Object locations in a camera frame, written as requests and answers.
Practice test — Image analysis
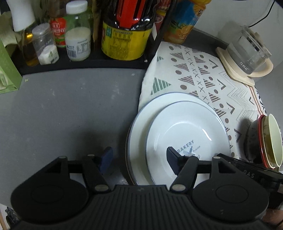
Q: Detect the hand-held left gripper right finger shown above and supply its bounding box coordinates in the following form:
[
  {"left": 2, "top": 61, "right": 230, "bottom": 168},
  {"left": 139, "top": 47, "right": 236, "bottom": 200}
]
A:
[{"left": 166, "top": 146, "right": 255, "bottom": 192}]

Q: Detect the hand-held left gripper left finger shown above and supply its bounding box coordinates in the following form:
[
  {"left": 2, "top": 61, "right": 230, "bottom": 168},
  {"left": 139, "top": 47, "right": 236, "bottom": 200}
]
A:
[{"left": 25, "top": 146, "right": 114, "bottom": 193}]

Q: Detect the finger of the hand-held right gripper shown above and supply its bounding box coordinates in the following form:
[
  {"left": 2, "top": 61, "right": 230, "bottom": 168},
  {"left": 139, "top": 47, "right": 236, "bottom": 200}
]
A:
[{"left": 218, "top": 153, "right": 239, "bottom": 167}]

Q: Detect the dark bowl with red rim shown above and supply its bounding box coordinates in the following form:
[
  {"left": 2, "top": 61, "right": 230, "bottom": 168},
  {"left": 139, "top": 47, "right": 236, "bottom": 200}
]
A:
[{"left": 244, "top": 114, "right": 269, "bottom": 165}]

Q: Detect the small white printed plate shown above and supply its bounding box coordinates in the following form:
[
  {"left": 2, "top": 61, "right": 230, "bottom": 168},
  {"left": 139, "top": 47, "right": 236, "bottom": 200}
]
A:
[{"left": 145, "top": 101, "right": 232, "bottom": 185}]

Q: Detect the off-white ceramic bowl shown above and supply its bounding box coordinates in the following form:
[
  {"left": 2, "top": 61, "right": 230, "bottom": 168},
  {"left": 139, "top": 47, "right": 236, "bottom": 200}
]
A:
[{"left": 261, "top": 114, "right": 283, "bottom": 168}]

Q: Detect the large white blue-rimmed plate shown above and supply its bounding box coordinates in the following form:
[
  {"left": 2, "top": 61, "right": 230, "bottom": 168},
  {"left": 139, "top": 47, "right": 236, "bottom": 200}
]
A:
[{"left": 126, "top": 92, "right": 228, "bottom": 186}]

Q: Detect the black condiment rack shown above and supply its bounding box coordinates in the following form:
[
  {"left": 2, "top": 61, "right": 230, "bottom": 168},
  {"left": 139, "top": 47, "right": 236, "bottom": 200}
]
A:
[{"left": 11, "top": 0, "right": 178, "bottom": 76}]

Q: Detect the patterned white tablecloth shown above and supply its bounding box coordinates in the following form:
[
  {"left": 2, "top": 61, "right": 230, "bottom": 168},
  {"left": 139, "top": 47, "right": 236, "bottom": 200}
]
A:
[{"left": 138, "top": 41, "right": 269, "bottom": 164}]

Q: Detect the dark sauce bottle yellow label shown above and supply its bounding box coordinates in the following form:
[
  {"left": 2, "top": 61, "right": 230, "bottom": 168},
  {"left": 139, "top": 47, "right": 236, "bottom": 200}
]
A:
[{"left": 101, "top": 0, "right": 158, "bottom": 61}]

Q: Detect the white-lidded jar of white powder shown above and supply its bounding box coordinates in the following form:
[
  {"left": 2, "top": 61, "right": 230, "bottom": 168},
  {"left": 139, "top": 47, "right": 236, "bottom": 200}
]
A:
[{"left": 65, "top": 0, "right": 92, "bottom": 62}]

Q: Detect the small clear jar grey lid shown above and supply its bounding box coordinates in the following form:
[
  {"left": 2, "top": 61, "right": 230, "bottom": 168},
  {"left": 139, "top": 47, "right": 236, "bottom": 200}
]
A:
[{"left": 31, "top": 22, "right": 60, "bottom": 65}]

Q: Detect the green cardboard box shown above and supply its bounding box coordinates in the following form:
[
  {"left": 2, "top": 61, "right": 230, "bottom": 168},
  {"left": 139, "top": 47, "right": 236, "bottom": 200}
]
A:
[{"left": 0, "top": 11, "right": 23, "bottom": 95}]

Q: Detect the red label sauce bottle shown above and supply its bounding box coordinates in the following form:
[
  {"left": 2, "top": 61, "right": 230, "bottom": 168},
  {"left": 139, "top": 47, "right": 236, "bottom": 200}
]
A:
[{"left": 49, "top": 0, "right": 68, "bottom": 48}]

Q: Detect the oil bottle with white top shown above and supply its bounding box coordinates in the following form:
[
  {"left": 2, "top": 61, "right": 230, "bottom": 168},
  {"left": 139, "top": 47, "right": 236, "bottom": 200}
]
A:
[{"left": 6, "top": 0, "right": 41, "bottom": 67}]

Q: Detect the glass kettle with beige handle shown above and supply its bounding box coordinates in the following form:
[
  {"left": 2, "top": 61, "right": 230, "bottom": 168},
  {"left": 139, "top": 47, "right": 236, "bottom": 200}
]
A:
[{"left": 215, "top": 21, "right": 274, "bottom": 86}]

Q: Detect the black kettle cable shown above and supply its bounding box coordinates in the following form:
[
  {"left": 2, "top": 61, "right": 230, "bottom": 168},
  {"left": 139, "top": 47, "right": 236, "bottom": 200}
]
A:
[{"left": 247, "top": 0, "right": 277, "bottom": 28}]

